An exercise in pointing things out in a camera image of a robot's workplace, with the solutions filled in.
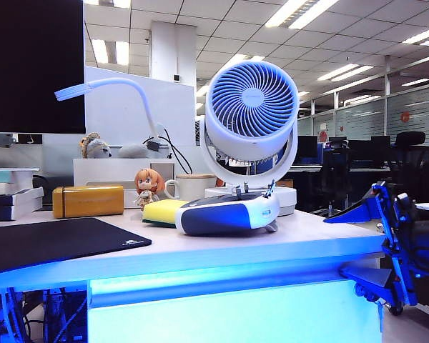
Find white round desk fan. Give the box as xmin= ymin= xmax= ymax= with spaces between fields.
xmin=198 ymin=59 xmax=300 ymax=217

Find white mug with wooden lid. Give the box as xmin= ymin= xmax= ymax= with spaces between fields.
xmin=164 ymin=173 xmax=217 ymax=202

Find orange-haired anime figurine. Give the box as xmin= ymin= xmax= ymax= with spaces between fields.
xmin=134 ymin=168 xmax=164 ymax=212

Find drawer lock with key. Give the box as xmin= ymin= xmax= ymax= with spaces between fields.
xmin=355 ymin=283 xmax=385 ymax=317

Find white partition panel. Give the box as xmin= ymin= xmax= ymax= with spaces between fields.
xmin=84 ymin=66 xmax=196 ymax=147

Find white desk drawer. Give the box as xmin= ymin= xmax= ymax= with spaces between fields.
xmin=87 ymin=254 xmax=394 ymax=343

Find yellow green cleaning sponge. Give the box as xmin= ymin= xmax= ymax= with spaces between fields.
xmin=142 ymin=199 xmax=189 ymax=229

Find white gooseneck desk lamp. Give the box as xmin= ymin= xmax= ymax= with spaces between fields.
xmin=54 ymin=78 xmax=164 ymax=141

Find white navy stacked books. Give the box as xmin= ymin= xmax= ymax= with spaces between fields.
xmin=0 ymin=187 xmax=44 ymax=222

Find grey plush toy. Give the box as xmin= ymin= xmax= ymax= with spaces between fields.
xmin=117 ymin=142 xmax=154 ymax=159

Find black power cable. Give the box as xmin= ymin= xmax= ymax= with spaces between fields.
xmin=142 ymin=127 xmax=193 ymax=172

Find black mouse pad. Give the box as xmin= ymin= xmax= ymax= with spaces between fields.
xmin=0 ymin=217 xmax=152 ymax=277

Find blue under-desk cable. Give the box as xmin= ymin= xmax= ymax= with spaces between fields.
xmin=51 ymin=296 xmax=89 ymax=343

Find white navy remote controller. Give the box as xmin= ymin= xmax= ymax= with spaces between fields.
xmin=174 ymin=180 xmax=280 ymax=237

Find white desk organizer shelf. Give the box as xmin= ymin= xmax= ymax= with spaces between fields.
xmin=72 ymin=158 xmax=177 ymax=207

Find beige white plush toy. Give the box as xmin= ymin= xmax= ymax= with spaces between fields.
xmin=79 ymin=131 xmax=113 ymax=159

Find black background monitor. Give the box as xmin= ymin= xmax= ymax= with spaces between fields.
xmin=297 ymin=135 xmax=318 ymax=165
xmin=347 ymin=135 xmax=391 ymax=169

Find black office chair chrome base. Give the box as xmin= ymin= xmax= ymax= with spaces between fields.
xmin=307 ymin=139 xmax=360 ymax=219

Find black mesh office chair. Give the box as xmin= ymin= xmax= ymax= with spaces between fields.
xmin=389 ymin=131 xmax=429 ymax=201

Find black computer monitor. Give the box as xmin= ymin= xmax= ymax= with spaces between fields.
xmin=0 ymin=0 xmax=86 ymax=134

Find white teal box stack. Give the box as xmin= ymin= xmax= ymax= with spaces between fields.
xmin=0 ymin=167 xmax=40 ymax=196

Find yellow rectangular tin box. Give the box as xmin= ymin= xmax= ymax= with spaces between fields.
xmin=52 ymin=184 xmax=124 ymax=219

